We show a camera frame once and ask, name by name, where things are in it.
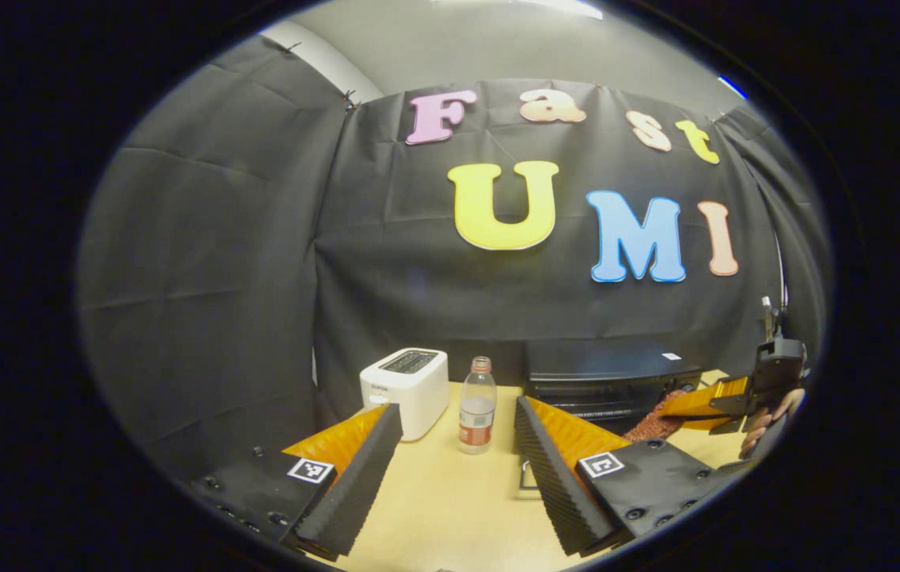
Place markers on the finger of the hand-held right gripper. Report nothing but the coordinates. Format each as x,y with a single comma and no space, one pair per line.
708,399

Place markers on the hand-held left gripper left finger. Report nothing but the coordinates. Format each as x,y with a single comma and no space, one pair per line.
354,485

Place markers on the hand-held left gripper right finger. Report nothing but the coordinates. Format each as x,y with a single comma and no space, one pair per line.
557,485

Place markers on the black electric oven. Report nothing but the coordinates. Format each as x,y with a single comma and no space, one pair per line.
600,365

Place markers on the clear bottle with red label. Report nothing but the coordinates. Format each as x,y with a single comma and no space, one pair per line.
477,413

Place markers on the red meat slice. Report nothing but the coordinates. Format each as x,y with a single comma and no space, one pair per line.
652,421

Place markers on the white toaster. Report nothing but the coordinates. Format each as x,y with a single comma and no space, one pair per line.
410,389

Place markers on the black backdrop cloth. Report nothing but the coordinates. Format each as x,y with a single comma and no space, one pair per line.
259,278

